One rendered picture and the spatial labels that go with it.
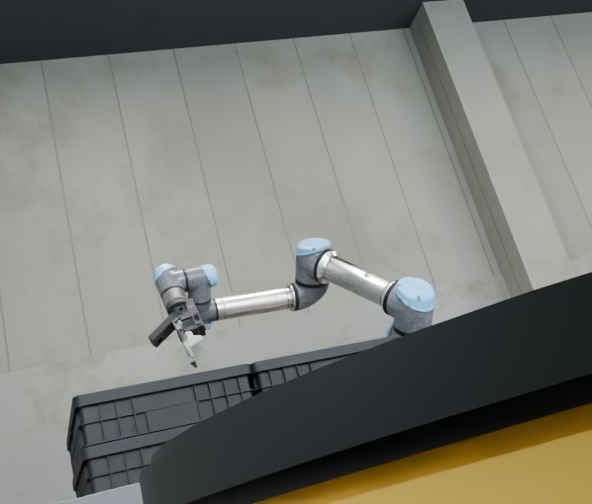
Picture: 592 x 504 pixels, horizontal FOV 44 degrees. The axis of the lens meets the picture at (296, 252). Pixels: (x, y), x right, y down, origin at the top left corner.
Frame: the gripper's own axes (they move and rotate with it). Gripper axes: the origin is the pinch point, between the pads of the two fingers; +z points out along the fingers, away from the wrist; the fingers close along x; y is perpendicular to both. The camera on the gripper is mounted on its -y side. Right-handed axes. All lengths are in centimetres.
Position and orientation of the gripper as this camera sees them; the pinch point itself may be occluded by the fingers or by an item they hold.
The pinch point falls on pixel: (191, 360)
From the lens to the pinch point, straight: 217.3
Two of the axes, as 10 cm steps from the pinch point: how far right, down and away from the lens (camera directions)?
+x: 0.8, 6.2, 7.8
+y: 9.2, -3.5, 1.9
